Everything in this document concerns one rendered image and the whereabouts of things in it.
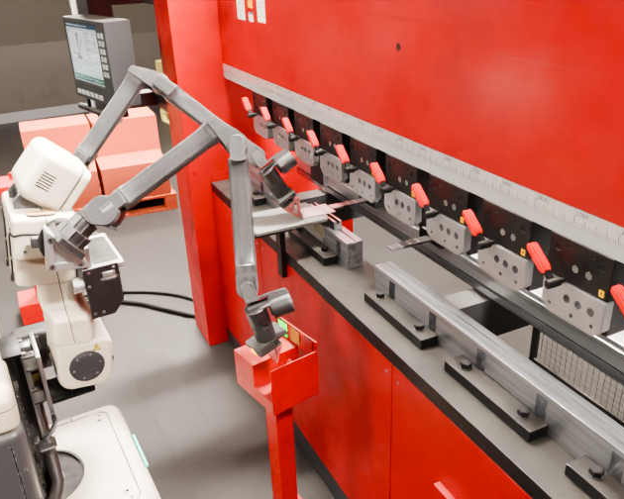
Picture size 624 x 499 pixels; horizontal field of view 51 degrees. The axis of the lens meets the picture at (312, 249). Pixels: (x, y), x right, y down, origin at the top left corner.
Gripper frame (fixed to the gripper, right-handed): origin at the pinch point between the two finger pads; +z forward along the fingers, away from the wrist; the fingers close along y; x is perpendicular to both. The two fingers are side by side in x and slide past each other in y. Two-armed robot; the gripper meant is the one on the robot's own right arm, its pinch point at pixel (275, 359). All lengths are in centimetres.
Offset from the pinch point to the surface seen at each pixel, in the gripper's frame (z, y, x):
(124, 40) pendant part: -64, 45, 145
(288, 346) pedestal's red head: 4.4, 7.9, 6.3
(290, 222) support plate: -11, 38, 40
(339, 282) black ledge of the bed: 1.6, 34.8, 13.4
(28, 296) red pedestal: 58, -38, 226
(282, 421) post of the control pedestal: 24.2, -4.0, 2.5
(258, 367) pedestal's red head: 2.7, -4.0, 4.7
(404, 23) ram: -75, 56, -14
